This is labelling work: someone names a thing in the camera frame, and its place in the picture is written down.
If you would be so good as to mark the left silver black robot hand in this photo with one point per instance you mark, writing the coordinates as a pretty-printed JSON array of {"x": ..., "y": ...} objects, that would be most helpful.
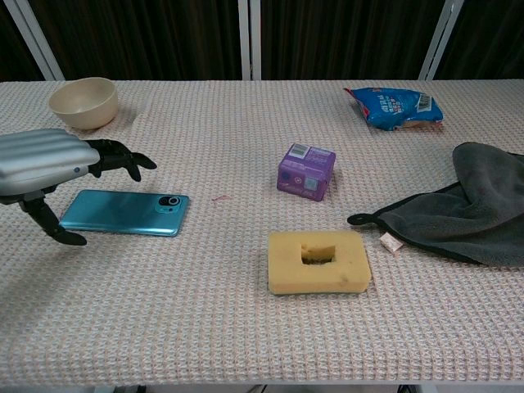
[{"x": 37, "y": 157}]

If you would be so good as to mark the blue smartphone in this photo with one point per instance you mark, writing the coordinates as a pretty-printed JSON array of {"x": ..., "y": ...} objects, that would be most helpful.
[{"x": 118, "y": 210}]

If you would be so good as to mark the beige bowl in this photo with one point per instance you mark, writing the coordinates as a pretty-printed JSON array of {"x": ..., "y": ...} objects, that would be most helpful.
[{"x": 84, "y": 102}]

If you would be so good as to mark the dark brown curtain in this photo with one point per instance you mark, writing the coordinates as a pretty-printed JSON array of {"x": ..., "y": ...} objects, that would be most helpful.
[{"x": 151, "y": 39}]

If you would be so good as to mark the waffle weave tablecloth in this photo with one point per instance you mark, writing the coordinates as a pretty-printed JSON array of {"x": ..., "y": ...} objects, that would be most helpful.
[{"x": 204, "y": 286}]

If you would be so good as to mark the purple carton box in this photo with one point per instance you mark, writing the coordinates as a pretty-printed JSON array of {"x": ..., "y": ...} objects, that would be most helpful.
[{"x": 305, "y": 172}]

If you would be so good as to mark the yellow sponge with hole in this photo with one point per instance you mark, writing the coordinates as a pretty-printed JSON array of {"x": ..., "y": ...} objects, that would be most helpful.
[{"x": 317, "y": 264}]

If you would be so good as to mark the blue snack bag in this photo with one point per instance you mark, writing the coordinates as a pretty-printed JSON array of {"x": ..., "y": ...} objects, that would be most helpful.
[{"x": 395, "y": 108}]

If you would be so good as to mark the dark grey towel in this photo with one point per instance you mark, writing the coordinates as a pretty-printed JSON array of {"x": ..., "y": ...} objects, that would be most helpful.
[{"x": 462, "y": 213}]

